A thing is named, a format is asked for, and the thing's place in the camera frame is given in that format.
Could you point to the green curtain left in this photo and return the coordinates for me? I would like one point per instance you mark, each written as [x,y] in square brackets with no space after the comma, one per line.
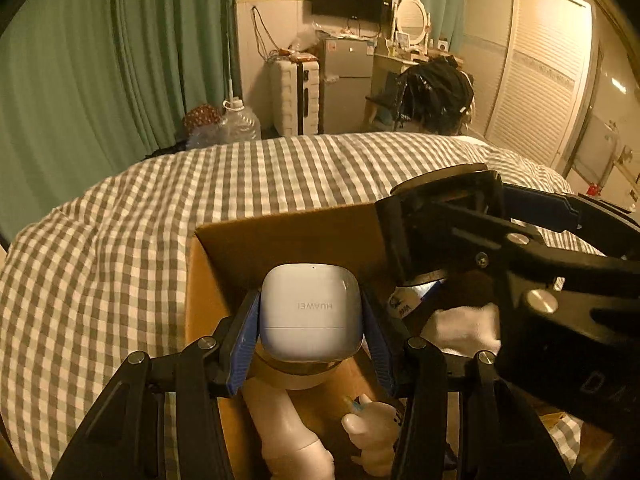
[90,87]

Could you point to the white BOP cream tube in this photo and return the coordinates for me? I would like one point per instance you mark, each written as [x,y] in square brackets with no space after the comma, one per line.
[289,448]

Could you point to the black clothes on chair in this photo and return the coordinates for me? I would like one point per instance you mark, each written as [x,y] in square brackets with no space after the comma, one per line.
[436,94]

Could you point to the small white blue tube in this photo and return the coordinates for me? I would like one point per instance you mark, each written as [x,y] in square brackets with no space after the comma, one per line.
[406,299]

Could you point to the grey checkered bed cover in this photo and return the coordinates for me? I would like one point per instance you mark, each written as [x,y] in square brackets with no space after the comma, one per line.
[105,274]

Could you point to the oval white mirror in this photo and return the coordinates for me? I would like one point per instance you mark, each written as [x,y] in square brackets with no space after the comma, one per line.
[412,24]

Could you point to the clear water jug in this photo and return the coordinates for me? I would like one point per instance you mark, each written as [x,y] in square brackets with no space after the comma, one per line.
[241,124]

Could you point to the brown patterned bag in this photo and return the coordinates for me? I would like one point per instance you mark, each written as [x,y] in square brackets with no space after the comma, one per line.
[202,126]

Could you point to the white louvered wardrobe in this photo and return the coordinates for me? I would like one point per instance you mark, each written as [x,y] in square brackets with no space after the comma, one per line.
[530,61]

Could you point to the white Huawei earbuds case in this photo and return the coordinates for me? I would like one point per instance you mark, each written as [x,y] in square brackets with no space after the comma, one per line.
[310,312]

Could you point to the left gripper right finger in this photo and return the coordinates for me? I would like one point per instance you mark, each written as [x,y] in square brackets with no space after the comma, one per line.
[385,338]

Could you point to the white suitcase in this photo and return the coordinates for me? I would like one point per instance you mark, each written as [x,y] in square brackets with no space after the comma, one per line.
[295,92]

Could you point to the beige tape roll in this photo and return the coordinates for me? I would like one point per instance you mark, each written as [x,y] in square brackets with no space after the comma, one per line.
[298,376]

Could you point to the cardboard box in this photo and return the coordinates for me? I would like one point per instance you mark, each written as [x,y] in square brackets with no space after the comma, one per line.
[447,294]

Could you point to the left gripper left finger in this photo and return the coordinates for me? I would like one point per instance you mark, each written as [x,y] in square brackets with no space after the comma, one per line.
[237,345]

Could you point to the white dressing table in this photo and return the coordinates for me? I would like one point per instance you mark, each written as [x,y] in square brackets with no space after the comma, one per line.
[382,102]

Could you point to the white sock in box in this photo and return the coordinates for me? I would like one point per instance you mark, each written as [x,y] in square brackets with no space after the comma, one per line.
[464,331]

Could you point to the silver mini fridge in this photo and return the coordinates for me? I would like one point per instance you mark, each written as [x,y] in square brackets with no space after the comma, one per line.
[346,68]

